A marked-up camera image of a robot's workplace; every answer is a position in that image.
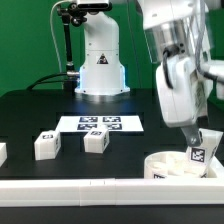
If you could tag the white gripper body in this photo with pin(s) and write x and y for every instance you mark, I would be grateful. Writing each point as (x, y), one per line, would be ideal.
(182, 104)

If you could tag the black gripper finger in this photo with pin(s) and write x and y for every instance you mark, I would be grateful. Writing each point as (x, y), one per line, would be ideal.
(193, 135)

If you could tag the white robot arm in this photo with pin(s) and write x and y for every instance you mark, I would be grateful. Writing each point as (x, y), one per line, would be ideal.
(177, 39)

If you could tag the white AprilTag base sheet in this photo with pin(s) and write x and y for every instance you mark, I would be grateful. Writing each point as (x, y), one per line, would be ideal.
(74, 124)

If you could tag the white U-shaped barrier frame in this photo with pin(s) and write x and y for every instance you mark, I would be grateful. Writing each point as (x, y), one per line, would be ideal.
(96, 192)

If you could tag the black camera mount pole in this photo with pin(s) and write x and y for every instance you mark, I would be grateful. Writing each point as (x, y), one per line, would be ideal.
(70, 15)

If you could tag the rear camera on pole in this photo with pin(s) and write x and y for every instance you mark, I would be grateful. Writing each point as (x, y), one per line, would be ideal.
(93, 4)

